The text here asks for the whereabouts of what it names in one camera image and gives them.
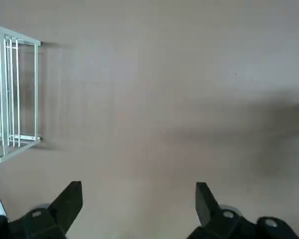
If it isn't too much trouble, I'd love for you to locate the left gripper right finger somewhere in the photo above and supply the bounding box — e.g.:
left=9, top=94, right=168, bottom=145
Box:
left=188, top=181, right=299, bottom=239

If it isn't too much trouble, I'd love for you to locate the white wire basket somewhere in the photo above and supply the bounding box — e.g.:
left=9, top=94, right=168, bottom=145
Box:
left=0, top=22, right=43, bottom=164

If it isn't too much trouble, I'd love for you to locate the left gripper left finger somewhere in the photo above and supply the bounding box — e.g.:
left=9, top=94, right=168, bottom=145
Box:
left=0, top=181, right=83, bottom=239

